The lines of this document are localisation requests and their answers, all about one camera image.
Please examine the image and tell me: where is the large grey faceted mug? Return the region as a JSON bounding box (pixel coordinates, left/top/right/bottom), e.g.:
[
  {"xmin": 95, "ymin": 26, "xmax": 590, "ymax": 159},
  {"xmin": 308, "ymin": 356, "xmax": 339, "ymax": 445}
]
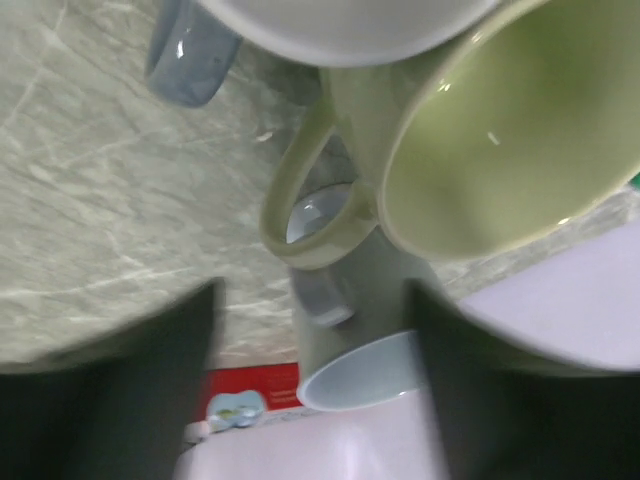
[{"xmin": 145, "ymin": 0, "xmax": 496, "ymax": 108}]

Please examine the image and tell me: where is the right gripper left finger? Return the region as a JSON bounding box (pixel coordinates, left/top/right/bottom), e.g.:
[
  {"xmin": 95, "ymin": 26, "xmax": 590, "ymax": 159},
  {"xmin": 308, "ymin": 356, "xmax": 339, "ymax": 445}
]
[{"xmin": 1, "ymin": 278, "xmax": 225, "ymax": 479}]

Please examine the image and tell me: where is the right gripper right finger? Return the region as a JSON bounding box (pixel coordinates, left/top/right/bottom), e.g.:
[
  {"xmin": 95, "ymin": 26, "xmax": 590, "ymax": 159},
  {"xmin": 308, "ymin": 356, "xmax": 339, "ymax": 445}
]
[{"xmin": 403, "ymin": 279, "xmax": 639, "ymax": 479}]

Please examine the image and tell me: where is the light green mug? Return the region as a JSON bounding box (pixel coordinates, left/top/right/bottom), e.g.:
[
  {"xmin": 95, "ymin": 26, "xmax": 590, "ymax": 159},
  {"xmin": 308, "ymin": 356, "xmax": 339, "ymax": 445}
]
[{"xmin": 260, "ymin": 0, "xmax": 639, "ymax": 269}]

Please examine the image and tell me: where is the small grey-blue mug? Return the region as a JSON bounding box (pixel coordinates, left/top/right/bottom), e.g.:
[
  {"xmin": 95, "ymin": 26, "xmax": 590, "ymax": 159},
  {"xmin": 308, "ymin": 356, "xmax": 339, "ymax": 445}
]
[{"xmin": 284, "ymin": 184, "xmax": 451, "ymax": 412}]

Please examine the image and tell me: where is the green plastic crate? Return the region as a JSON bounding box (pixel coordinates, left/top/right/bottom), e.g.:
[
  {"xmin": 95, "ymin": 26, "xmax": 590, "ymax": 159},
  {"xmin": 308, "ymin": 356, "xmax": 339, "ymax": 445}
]
[{"xmin": 629, "ymin": 174, "xmax": 640, "ymax": 191}]

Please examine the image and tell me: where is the small packaged card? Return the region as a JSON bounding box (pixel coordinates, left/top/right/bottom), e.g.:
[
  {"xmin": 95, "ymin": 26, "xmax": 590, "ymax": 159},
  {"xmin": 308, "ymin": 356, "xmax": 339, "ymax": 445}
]
[{"xmin": 184, "ymin": 363, "xmax": 314, "ymax": 446}]

